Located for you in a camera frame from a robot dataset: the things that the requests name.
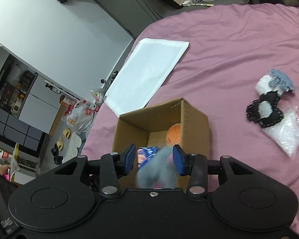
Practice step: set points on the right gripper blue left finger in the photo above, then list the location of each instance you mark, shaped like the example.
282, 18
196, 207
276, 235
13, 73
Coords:
124, 162

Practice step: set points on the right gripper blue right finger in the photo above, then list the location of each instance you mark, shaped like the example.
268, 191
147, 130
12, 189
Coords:
183, 162

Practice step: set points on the grey plush toy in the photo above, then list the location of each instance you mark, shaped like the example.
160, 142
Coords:
160, 172

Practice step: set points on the black lace-trimmed pad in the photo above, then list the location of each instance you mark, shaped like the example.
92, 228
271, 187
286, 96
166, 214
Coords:
264, 110

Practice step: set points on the clear bag white filling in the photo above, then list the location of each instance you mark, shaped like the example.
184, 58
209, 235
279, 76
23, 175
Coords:
286, 133

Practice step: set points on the white soft bundle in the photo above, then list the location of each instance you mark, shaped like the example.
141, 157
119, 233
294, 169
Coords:
264, 85

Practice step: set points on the blue snack packet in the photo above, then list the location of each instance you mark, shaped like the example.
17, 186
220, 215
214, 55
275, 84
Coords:
145, 154

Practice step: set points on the orange ball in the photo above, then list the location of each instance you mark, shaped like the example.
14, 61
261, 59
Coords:
173, 135

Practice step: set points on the brown cardboard box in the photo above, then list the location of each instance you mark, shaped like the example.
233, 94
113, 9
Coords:
150, 126

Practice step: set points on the white plastic shopping bag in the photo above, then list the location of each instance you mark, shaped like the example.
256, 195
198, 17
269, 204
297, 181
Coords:
81, 116

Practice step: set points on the yellow slippers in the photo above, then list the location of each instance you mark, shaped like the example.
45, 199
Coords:
65, 135

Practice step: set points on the white flat pillowcase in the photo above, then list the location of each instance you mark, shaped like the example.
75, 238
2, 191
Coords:
145, 70

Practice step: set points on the pink bed sheet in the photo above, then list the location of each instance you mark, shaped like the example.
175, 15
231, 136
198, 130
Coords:
247, 187

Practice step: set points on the blue-grey crochet piece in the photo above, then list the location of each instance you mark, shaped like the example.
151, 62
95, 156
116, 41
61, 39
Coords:
281, 81

